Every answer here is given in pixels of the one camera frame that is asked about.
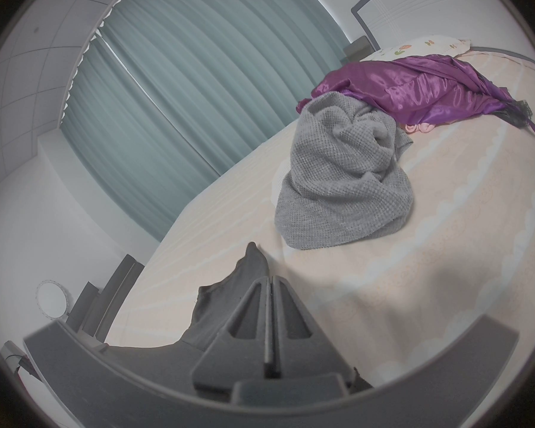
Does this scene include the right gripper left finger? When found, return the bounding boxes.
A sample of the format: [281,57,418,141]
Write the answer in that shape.
[191,277,274,395]

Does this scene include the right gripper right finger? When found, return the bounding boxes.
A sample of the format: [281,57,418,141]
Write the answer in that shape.
[273,276,356,386]

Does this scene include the black T-shirt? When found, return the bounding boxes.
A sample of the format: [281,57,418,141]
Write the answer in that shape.
[100,241,375,393]

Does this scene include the bed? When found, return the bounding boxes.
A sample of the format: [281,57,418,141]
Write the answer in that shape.
[103,0,535,391]

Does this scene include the grey knit garment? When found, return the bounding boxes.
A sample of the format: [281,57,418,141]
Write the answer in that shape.
[274,93,415,251]

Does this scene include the round white mirror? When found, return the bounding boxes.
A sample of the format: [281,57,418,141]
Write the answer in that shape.
[36,281,70,321]

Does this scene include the blue-green curtain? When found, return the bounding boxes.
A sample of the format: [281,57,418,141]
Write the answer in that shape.
[96,0,350,177]
[60,38,219,244]

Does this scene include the purple satin garment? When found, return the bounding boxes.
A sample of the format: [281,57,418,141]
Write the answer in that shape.
[296,54,535,173]

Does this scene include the grey bedside table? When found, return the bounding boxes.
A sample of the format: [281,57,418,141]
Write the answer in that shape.
[342,35,371,59]

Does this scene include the white printed pillow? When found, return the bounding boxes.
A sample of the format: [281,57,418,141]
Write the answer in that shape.
[370,36,471,61]

